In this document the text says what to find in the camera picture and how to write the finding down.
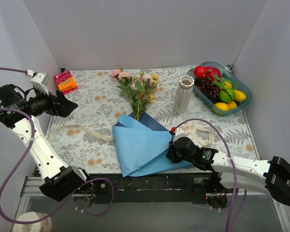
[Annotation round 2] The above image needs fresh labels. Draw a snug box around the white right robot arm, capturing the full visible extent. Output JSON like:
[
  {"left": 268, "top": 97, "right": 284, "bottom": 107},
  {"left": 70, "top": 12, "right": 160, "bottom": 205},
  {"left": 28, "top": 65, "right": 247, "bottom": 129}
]
[{"left": 166, "top": 137, "right": 290, "bottom": 206}]

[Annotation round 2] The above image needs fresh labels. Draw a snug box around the teal plastic fruit basket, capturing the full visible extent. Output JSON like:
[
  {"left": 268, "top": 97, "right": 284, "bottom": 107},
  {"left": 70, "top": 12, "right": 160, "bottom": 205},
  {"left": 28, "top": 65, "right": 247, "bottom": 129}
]
[{"left": 186, "top": 61, "right": 253, "bottom": 116}]

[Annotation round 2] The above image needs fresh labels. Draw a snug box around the white ribbed ceramic vase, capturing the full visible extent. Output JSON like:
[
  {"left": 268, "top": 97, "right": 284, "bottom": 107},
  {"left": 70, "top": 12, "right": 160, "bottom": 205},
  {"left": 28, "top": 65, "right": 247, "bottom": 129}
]
[{"left": 173, "top": 75, "right": 194, "bottom": 114}]

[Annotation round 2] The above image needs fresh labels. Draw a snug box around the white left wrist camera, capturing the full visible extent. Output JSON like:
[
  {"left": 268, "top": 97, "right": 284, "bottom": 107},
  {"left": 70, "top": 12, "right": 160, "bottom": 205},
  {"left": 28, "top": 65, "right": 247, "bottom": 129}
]
[{"left": 30, "top": 72, "right": 51, "bottom": 95}]

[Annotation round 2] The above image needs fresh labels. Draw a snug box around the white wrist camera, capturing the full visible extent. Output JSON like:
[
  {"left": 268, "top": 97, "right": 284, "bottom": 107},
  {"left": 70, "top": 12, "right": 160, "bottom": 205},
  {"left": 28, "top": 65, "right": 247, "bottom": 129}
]
[
  {"left": 30, "top": 72, "right": 51, "bottom": 95},
  {"left": 171, "top": 127, "right": 186, "bottom": 143}
]

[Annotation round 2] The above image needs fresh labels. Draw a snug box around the white tape roll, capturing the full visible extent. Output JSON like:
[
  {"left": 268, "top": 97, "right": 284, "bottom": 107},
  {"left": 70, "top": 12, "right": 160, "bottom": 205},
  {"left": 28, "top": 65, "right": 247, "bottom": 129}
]
[{"left": 12, "top": 211, "right": 53, "bottom": 232}]

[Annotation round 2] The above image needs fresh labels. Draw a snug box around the pink dragon fruit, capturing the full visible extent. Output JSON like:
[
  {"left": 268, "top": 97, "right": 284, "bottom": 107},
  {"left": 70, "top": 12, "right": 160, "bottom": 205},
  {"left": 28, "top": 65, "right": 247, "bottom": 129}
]
[{"left": 206, "top": 66, "right": 221, "bottom": 83}]

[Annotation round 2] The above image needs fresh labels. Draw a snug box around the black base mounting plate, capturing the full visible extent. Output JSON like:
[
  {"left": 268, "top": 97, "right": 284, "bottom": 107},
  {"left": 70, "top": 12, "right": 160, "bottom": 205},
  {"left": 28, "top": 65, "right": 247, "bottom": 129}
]
[{"left": 65, "top": 173, "right": 242, "bottom": 206}]

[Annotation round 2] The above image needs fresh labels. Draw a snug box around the artificial flower bouquet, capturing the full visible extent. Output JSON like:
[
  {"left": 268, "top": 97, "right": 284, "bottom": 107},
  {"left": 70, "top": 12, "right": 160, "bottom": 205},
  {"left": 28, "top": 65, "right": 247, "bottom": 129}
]
[{"left": 111, "top": 68, "right": 159, "bottom": 120}]

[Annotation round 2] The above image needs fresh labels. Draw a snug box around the floral patterned table mat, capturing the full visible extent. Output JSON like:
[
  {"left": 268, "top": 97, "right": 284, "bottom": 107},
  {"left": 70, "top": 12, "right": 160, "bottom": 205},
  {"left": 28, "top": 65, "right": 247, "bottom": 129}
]
[{"left": 46, "top": 67, "right": 260, "bottom": 174}]

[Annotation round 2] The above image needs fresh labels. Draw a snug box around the yellow lemon front left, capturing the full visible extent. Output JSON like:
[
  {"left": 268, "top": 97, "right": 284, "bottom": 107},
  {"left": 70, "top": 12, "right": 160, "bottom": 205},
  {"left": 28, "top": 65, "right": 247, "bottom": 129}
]
[{"left": 215, "top": 102, "right": 230, "bottom": 111}]

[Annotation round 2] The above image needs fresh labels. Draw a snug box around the orange pink snack box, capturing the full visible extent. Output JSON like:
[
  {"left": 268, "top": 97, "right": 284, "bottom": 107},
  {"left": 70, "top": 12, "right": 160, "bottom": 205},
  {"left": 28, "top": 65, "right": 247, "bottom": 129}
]
[{"left": 54, "top": 71, "right": 78, "bottom": 95}]

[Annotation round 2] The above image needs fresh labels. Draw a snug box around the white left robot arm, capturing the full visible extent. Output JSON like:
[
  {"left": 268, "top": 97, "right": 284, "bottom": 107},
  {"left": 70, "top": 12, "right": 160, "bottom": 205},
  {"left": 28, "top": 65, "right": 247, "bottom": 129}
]
[{"left": 0, "top": 84, "right": 93, "bottom": 202}]

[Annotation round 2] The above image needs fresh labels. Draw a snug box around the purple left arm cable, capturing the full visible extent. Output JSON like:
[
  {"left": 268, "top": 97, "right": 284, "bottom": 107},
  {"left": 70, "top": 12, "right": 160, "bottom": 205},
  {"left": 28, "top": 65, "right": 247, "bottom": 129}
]
[{"left": 0, "top": 67, "right": 115, "bottom": 224}]

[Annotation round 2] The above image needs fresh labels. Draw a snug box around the red apple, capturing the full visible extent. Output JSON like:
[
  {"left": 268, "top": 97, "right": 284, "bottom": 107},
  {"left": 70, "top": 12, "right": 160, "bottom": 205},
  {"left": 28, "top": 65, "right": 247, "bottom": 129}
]
[{"left": 194, "top": 66, "right": 207, "bottom": 79}]

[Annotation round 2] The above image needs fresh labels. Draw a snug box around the yellow lemon front right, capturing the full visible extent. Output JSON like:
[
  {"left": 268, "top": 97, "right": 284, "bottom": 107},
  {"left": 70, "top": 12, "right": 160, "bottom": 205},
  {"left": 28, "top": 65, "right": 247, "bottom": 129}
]
[{"left": 227, "top": 101, "right": 237, "bottom": 110}]

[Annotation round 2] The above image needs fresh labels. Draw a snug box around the yellow lemon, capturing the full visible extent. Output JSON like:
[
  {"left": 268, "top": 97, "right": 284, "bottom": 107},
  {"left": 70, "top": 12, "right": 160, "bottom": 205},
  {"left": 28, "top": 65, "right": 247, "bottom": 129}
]
[
  {"left": 227, "top": 101, "right": 237, "bottom": 110},
  {"left": 234, "top": 89, "right": 247, "bottom": 102},
  {"left": 223, "top": 81, "right": 232, "bottom": 88},
  {"left": 215, "top": 102, "right": 230, "bottom": 111}
]

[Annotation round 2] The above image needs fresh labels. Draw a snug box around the dark purple grape bunch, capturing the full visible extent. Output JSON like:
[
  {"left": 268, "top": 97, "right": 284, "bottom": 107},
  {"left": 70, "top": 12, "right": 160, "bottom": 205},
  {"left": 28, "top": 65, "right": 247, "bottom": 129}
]
[{"left": 194, "top": 78, "right": 220, "bottom": 104}]

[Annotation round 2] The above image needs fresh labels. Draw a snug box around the cream ribbon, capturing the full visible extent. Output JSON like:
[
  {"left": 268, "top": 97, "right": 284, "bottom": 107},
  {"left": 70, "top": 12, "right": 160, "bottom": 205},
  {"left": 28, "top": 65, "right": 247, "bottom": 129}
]
[{"left": 48, "top": 124, "right": 214, "bottom": 146}]

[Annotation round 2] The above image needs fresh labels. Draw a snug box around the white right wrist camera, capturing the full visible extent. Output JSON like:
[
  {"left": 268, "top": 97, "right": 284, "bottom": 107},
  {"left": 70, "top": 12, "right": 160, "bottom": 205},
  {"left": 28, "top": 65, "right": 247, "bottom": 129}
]
[{"left": 171, "top": 127, "right": 186, "bottom": 143}]

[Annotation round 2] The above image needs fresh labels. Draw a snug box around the aluminium rail frame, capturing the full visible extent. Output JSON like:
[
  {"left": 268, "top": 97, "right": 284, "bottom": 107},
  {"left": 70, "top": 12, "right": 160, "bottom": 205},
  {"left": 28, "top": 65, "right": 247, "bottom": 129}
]
[{"left": 17, "top": 177, "right": 290, "bottom": 232}]

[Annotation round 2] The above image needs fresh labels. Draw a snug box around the yellow lemon back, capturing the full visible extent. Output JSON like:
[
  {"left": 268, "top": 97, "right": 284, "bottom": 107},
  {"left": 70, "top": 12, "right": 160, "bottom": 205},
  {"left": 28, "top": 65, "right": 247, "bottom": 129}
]
[{"left": 223, "top": 81, "right": 232, "bottom": 88}]

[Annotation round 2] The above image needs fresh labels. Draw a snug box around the blue wrapping paper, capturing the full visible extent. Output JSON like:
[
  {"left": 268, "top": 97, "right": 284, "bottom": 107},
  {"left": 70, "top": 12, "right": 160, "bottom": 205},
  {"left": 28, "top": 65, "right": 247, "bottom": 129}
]
[{"left": 113, "top": 113, "right": 192, "bottom": 177}]

